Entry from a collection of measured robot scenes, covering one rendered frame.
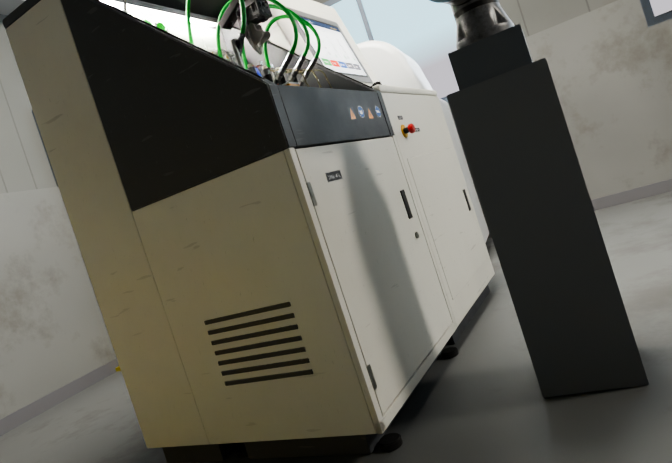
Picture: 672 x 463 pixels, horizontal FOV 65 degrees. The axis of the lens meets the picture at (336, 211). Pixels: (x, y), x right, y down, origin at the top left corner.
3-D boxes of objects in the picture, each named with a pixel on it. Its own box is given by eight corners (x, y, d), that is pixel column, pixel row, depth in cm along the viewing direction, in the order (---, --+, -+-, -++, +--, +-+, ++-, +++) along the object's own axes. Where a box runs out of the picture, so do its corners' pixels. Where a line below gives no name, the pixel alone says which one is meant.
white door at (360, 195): (384, 415, 128) (296, 147, 126) (376, 416, 129) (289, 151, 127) (454, 321, 184) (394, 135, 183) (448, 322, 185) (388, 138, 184)
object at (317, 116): (297, 146, 128) (277, 83, 127) (283, 152, 130) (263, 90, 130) (390, 135, 182) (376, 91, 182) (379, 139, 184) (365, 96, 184)
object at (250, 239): (391, 462, 126) (288, 147, 124) (216, 468, 154) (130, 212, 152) (463, 346, 187) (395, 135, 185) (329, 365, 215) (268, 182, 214)
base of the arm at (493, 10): (518, 36, 140) (507, 1, 140) (514, 26, 126) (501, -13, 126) (463, 58, 146) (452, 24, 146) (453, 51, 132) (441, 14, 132)
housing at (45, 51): (217, 467, 154) (52, -23, 151) (153, 469, 168) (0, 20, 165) (391, 308, 276) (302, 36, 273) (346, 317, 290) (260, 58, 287)
